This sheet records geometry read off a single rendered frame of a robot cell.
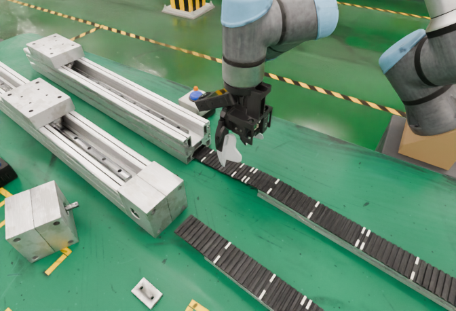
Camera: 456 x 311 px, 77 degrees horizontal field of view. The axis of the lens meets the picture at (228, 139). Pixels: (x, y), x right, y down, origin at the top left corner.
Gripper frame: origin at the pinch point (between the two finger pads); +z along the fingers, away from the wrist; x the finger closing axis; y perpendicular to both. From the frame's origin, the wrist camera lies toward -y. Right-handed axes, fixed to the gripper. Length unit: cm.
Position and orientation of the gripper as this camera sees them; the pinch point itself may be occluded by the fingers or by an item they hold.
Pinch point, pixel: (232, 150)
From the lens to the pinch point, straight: 67.7
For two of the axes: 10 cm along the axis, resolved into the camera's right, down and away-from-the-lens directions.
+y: 7.9, 4.2, -4.4
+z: 0.0, 7.3, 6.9
